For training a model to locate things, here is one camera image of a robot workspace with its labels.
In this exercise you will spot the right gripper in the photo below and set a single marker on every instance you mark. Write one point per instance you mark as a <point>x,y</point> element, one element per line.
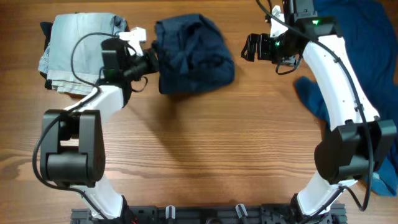
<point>263,40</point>

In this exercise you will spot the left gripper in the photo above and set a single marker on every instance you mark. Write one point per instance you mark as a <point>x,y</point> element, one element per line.
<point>152,55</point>

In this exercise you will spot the dark navy shorts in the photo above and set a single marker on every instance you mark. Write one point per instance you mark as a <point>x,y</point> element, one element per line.
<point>192,54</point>

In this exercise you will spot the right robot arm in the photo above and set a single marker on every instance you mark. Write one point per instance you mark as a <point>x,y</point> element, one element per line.
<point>359,139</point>

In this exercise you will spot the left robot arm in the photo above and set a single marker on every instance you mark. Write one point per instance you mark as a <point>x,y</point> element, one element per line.
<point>70,153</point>

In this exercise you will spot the folded light denim garment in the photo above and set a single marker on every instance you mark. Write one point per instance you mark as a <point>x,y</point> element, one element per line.
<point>73,58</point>

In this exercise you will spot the crumpled teal blue garment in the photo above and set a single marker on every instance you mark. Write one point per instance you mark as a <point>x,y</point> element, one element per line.
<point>371,46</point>

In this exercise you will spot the folded black garment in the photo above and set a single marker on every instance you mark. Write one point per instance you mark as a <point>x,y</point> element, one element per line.
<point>46,29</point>

